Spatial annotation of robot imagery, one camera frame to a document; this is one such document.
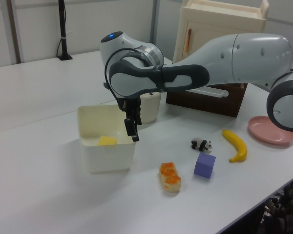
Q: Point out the cream plastic box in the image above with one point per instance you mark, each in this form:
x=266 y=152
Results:
x=107 y=158

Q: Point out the salmon roe sushi toy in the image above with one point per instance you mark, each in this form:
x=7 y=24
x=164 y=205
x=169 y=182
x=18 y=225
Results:
x=169 y=178

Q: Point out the cream toy kitchen cabinet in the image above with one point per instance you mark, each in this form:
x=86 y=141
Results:
x=210 y=24

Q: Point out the purple cube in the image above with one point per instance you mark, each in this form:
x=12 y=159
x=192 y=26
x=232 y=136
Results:
x=203 y=167

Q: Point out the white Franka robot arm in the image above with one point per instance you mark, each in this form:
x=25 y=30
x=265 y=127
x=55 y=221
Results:
x=246 y=56

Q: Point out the dark wood drawer cabinet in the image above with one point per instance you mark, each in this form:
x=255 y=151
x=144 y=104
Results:
x=241 y=95

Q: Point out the yellow toy banana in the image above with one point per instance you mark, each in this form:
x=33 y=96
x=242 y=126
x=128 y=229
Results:
x=239 y=146

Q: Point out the panda toy figure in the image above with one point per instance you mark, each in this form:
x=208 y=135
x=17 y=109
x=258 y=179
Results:
x=200 y=143

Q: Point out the yellow block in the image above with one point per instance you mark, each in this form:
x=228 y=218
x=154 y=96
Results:
x=107 y=141

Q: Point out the black pole stand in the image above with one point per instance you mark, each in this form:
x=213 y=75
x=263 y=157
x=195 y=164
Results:
x=61 y=24

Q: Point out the pink plate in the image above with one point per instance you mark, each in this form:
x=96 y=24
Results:
x=263 y=131

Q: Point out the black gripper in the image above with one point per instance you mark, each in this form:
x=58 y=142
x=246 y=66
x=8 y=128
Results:
x=130 y=107

